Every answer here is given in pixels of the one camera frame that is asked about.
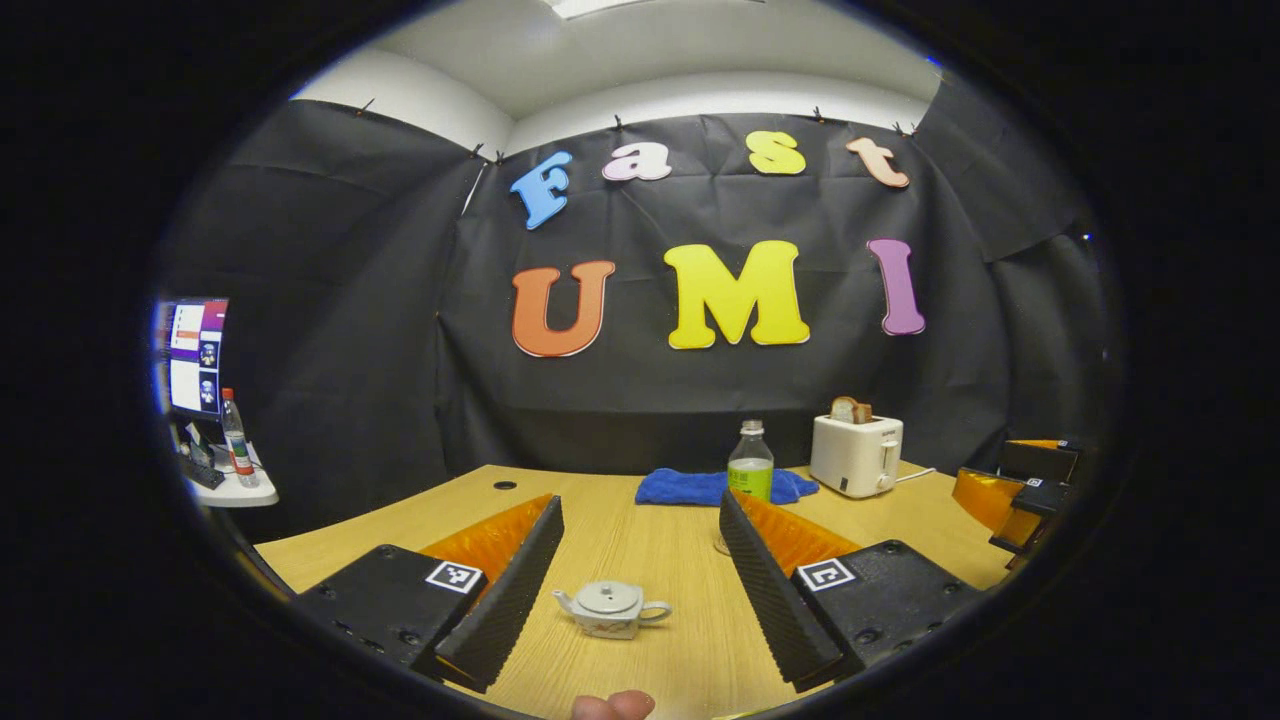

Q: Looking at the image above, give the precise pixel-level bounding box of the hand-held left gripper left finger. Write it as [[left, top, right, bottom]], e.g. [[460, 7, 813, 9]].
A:
[[295, 493, 566, 694]]

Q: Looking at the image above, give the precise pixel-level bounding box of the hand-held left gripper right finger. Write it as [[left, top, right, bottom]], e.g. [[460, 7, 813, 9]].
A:
[[718, 490, 986, 693]]

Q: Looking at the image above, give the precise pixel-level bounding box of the white floral teacup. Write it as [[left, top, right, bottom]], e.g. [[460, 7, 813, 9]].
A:
[[552, 580, 673, 641]]

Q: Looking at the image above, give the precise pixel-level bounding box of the green label water bottle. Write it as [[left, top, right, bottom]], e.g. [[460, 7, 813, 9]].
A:
[[726, 419, 776, 506]]

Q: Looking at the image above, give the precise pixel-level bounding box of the red cap plastic bottle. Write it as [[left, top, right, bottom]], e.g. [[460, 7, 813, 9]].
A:
[[220, 388, 259, 489]]

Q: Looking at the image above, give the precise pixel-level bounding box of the blue towel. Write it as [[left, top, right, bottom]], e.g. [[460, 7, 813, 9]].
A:
[[635, 467, 820, 508]]

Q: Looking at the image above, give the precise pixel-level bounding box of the white toaster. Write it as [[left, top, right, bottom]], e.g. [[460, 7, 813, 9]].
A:
[[809, 414, 905, 499]]

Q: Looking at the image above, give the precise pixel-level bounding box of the white side table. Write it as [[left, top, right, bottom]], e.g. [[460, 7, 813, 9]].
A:
[[180, 440, 280, 509]]

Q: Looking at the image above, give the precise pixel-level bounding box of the computer monitor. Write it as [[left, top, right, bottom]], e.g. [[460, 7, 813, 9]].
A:
[[155, 297, 229, 421]]

